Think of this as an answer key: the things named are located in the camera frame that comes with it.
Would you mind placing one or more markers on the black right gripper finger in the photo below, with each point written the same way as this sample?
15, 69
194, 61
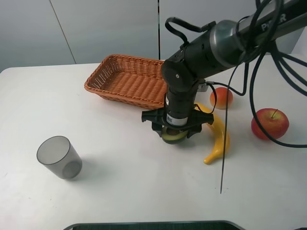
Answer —
159, 129
193, 128

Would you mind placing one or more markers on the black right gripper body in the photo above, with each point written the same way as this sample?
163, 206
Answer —
178, 111

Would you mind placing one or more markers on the halved avocado with pit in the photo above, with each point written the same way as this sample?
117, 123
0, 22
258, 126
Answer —
171, 136

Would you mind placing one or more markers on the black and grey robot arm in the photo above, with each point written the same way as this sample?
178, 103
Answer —
211, 49

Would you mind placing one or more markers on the brown wicker basket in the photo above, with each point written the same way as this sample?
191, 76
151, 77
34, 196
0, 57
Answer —
131, 80

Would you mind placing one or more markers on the yellow plastic banana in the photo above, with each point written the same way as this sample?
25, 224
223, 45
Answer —
221, 140

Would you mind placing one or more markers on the orange peach fruit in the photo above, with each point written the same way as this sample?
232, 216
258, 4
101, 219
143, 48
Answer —
223, 97

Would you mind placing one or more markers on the red apple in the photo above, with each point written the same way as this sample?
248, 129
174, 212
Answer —
274, 121

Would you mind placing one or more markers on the dark monitor edge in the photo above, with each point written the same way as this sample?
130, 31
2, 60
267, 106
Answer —
177, 225

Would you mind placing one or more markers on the grey translucent cup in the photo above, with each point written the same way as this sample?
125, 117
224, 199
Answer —
59, 156

